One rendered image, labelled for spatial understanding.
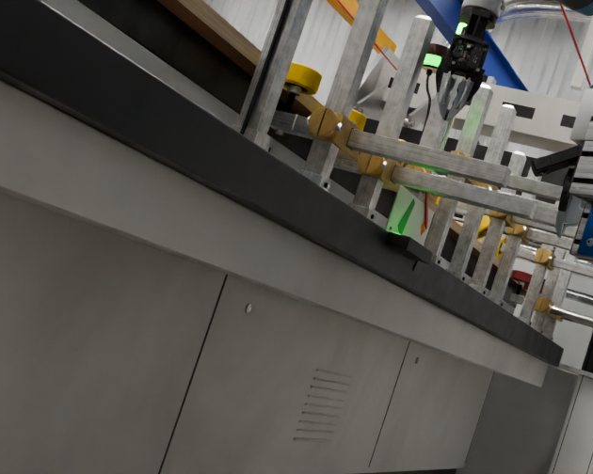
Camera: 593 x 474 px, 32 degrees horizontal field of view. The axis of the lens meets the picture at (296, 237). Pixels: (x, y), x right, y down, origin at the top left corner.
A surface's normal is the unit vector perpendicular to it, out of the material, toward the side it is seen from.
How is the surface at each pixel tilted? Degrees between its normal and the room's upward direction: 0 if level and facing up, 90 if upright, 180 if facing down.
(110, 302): 90
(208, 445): 90
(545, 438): 90
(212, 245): 90
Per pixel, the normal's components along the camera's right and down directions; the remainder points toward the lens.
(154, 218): 0.87, 0.26
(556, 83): -0.43, -0.21
